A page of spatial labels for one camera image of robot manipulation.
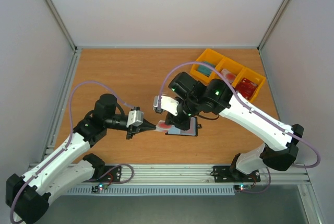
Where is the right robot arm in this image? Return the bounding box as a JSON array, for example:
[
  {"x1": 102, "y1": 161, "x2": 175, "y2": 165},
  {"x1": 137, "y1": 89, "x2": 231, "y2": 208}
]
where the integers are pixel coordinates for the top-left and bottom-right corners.
[{"x1": 160, "y1": 72, "x2": 304, "y2": 180}]

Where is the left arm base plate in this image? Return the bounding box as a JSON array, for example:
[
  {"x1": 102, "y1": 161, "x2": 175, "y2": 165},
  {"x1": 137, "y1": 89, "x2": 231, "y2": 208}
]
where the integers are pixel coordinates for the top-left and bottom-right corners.
[{"x1": 85, "y1": 166, "x2": 122, "y2": 183}]

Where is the aluminium rail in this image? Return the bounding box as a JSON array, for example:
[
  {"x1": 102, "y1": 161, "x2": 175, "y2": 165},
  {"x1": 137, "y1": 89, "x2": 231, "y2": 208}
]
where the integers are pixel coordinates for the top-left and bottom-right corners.
[
  {"x1": 23, "y1": 163, "x2": 311, "y2": 185},
  {"x1": 39, "y1": 47, "x2": 82, "y2": 161}
]

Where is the grey slotted cable duct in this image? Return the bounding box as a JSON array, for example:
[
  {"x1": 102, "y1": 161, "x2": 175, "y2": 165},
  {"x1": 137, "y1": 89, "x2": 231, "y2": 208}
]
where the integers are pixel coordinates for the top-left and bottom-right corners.
[{"x1": 66, "y1": 185, "x2": 235, "y2": 196}]

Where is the yellow bin with circle cards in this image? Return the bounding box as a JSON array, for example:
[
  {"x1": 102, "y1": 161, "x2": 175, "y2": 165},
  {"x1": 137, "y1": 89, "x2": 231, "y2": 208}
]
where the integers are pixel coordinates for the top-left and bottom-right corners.
[{"x1": 215, "y1": 57, "x2": 245, "y2": 87}]

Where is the red circle card stack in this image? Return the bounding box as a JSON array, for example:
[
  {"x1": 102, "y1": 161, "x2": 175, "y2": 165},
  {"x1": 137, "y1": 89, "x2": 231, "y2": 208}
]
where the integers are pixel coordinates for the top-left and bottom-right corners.
[{"x1": 221, "y1": 68, "x2": 236, "y2": 84}]

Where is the black card holder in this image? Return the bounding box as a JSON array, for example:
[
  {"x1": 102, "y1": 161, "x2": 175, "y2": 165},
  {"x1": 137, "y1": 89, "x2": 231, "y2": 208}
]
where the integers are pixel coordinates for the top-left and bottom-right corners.
[{"x1": 164, "y1": 116, "x2": 202, "y2": 137}]

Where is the front aluminium rail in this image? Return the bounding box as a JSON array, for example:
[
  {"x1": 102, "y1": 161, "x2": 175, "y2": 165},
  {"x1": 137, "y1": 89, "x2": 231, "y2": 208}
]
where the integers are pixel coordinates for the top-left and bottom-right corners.
[{"x1": 23, "y1": 163, "x2": 311, "y2": 185}]

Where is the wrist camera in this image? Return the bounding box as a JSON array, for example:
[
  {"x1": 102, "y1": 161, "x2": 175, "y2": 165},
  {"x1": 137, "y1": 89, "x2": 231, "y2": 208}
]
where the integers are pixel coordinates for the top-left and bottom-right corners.
[
  {"x1": 153, "y1": 96, "x2": 179, "y2": 116},
  {"x1": 126, "y1": 107, "x2": 144, "y2": 127}
]

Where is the left aluminium rail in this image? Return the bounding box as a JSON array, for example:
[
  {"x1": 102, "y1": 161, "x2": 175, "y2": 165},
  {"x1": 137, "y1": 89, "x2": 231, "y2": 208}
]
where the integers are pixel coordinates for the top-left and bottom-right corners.
[{"x1": 39, "y1": 47, "x2": 82, "y2": 161}]

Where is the right circuit board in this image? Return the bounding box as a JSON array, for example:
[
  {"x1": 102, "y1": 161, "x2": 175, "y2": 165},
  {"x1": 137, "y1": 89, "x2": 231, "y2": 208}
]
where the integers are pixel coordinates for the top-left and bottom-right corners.
[{"x1": 234, "y1": 184, "x2": 253, "y2": 192}]

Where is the yellow bin with red cards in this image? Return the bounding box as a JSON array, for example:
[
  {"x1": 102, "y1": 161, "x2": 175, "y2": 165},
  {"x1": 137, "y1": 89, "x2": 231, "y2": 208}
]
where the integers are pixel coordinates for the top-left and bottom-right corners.
[{"x1": 232, "y1": 67, "x2": 266, "y2": 102}]

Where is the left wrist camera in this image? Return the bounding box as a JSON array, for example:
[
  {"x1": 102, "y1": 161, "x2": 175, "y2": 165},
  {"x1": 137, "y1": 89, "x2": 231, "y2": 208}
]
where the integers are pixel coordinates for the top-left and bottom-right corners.
[{"x1": 126, "y1": 107, "x2": 144, "y2": 127}]

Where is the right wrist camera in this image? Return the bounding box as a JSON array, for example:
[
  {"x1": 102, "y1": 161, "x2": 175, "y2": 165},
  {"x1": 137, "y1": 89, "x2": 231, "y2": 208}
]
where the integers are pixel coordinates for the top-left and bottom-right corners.
[{"x1": 153, "y1": 96, "x2": 179, "y2": 116}]

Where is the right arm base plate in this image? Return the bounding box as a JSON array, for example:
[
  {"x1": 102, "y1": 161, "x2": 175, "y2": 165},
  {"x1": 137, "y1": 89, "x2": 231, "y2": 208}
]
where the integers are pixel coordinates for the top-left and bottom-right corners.
[{"x1": 210, "y1": 166, "x2": 261, "y2": 183}]

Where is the green card stack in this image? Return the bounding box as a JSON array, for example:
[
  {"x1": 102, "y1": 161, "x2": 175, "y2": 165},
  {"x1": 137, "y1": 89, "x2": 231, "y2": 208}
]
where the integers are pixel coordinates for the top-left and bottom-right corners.
[{"x1": 197, "y1": 62, "x2": 215, "y2": 77}]

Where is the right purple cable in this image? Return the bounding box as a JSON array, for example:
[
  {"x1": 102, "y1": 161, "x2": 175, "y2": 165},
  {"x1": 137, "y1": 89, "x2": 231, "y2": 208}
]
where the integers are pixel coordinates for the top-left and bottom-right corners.
[{"x1": 158, "y1": 62, "x2": 321, "y2": 194}]

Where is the circuit board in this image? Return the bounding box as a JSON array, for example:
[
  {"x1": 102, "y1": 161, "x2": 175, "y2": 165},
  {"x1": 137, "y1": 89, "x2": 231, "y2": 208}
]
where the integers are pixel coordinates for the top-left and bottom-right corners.
[
  {"x1": 234, "y1": 184, "x2": 253, "y2": 192},
  {"x1": 91, "y1": 184, "x2": 109, "y2": 193}
]

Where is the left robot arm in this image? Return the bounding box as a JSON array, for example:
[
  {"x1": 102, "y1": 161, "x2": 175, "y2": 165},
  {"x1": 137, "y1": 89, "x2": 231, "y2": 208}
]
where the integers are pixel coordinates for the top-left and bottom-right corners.
[{"x1": 5, "y1": 93, "x2": 156, "y2": 223}]

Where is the yellow bin with green cards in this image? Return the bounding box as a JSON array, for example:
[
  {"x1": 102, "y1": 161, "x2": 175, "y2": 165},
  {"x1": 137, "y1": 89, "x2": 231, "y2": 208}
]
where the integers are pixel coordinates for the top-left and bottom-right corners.
[{"x1": 190, "y1": 49, "x2": 225, "y2": 84}]

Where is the left circuit board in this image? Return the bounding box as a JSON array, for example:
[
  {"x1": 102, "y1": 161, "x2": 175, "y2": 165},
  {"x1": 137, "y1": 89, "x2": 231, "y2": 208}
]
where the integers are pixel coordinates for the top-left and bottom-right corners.
[{"x1": 91, "y1": 184, "x2": 109, "y2": 193}]

